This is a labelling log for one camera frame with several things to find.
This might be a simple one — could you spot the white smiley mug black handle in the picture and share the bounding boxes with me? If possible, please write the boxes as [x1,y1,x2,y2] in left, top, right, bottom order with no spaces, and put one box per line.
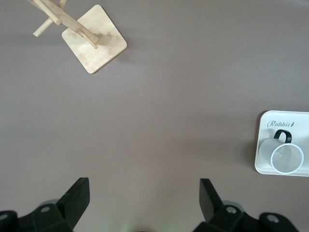
[258,129,304,174]

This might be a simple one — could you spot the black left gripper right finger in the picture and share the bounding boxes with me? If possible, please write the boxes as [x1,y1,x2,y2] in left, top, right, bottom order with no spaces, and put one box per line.
[193,178,300,232]

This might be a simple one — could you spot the cream tray with Rabbit print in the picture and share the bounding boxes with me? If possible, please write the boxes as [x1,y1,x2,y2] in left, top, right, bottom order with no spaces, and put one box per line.
[254,110,309,177]

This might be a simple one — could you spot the wooden mug tree rack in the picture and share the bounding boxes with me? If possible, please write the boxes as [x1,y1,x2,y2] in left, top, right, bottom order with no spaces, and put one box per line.
[26,0,128,74]

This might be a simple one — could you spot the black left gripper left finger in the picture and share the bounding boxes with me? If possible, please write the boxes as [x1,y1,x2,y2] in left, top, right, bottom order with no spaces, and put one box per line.
[0,177,90,232]

